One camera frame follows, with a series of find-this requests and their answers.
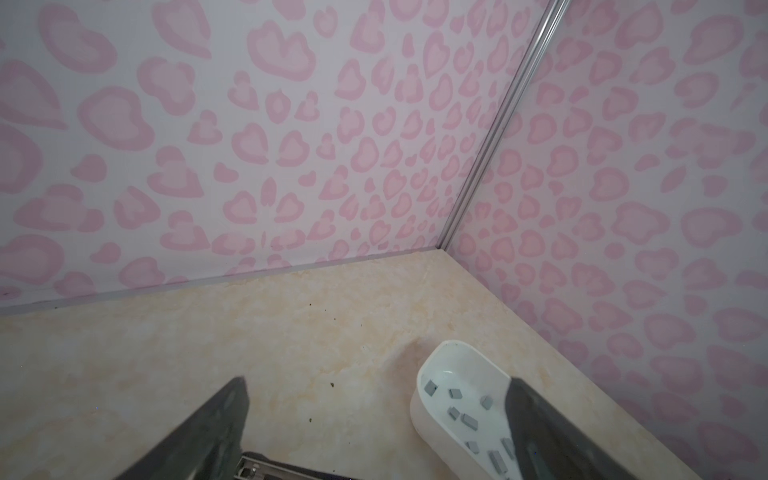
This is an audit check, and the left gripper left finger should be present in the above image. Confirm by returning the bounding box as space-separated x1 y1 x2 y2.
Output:
116 376 249 480

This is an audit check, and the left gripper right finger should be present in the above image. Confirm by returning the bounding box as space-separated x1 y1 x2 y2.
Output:
505 377 635 480

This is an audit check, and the black stapler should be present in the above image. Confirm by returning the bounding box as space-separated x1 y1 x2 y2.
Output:
233 452 353 480

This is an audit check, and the white plastic tray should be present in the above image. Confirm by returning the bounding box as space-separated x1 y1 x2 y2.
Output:
410 340 523 479

